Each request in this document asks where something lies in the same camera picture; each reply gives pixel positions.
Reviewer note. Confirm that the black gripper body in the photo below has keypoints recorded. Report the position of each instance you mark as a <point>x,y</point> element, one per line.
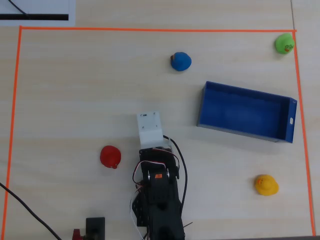
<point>157,148</point>

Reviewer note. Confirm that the red rubber duck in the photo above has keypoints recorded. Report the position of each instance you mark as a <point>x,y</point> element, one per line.
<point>110,156</point>

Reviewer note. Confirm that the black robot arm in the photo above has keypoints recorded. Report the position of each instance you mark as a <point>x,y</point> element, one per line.
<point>162,200</point>

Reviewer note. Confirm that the blue rubber duck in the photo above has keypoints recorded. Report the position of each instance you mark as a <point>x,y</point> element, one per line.
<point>181,62</point>

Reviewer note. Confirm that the blue plastic box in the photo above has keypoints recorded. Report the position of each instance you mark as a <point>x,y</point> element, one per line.
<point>240,110</point>

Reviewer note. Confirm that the yellow rubber duck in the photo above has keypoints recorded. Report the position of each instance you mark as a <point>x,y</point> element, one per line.
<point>267,186</point>

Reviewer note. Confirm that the green rubber duck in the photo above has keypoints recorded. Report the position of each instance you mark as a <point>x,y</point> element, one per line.
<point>283,43</point>

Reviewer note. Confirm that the black clamp stand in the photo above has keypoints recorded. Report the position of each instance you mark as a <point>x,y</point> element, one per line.
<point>95,227</point>

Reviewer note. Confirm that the orange tape strip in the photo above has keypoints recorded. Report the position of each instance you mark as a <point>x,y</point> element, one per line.
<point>12,120</point>
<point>303,125</point>
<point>150,29</point>

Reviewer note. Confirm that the white paper with black bar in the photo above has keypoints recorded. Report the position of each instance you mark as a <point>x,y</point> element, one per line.
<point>50,7</point>

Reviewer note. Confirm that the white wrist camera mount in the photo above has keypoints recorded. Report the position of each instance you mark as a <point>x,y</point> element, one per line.
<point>150,130</point>

